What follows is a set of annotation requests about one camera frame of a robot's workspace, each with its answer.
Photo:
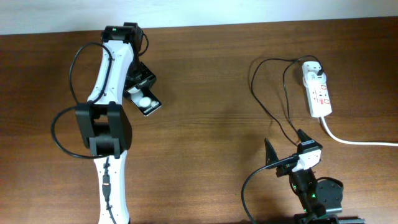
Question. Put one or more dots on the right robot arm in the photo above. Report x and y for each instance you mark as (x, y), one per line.
(320, 197)

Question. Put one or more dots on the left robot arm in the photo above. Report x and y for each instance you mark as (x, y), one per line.
(103, 123)

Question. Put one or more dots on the black smartphone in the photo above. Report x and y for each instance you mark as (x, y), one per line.
(145, 101)

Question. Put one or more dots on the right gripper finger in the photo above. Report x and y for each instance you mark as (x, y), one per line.
(271, 156)
(304, 138)

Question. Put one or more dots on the white charger adapter plug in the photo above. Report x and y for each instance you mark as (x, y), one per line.
(313, 74)

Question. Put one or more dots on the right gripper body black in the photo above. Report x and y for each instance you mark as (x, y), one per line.
(286, 168)

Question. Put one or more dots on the white power strip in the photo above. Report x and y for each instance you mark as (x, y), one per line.
(318, 101)

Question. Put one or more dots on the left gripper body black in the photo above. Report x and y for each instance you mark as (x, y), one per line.
(140, 74)

